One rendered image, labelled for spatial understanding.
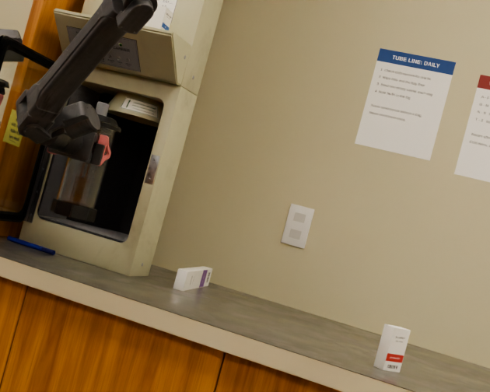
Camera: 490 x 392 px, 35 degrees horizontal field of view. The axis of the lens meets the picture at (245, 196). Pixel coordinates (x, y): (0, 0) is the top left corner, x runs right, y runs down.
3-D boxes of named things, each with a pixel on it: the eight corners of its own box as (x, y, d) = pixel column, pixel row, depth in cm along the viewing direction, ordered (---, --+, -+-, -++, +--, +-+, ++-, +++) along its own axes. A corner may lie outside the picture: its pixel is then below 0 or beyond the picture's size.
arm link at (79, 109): (17, 96, 154) (20, 131, 150) (67, 75, 152) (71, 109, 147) (50, 125, 164) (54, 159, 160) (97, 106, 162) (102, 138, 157)
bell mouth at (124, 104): (123, 119, 208) (127, 99, 208) (180, 133, 202) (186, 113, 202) (91, 105, 191) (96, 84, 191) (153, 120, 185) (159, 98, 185)
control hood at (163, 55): (67, 61, 193) (77, 22, 193) (181, 85, 183) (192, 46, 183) (41, 47, 182) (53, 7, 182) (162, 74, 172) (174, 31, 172)
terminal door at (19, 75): (23, 222, 190) (66, 68, 191) (-48, 216, 160) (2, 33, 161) (21, 222, 190) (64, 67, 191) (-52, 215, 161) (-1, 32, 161)
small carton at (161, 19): (147, 33, 183) (154, 9, 183) (166, 37, 182) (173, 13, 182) (140, 27, 178) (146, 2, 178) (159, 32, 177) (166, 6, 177)
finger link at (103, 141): (95, 136, 177) (75, 127, 168) (122, 142, 174) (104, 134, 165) (86, 164, 176) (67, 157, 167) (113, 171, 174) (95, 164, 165)
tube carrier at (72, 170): (64, 208, 182) (89, 120, 182) (104, 218, 179) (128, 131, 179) (41, 203, 171) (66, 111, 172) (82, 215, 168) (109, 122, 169)
